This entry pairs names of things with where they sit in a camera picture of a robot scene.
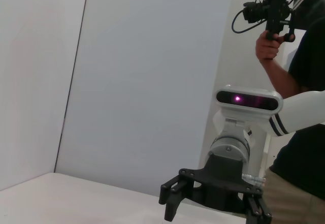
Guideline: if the dark video camera cable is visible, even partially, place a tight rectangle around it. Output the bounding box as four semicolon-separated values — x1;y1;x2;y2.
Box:
231;8;266;34

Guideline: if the black video camera rig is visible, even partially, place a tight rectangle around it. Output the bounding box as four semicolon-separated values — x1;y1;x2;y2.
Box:
242;0;315;43

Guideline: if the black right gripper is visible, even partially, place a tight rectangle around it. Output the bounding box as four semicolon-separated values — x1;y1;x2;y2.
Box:
159;154;274;224

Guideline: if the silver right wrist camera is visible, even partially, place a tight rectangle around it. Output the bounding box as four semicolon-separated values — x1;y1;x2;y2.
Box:
215;84;284;120

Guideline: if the person's hand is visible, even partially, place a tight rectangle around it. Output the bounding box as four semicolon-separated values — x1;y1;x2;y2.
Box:
255;30;280;61

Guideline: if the person's bare forearm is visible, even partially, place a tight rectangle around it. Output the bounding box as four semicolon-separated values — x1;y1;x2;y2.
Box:
258;56;309;100

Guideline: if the person in black shirt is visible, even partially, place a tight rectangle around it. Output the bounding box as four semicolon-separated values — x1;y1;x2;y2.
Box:
261;0;325;224

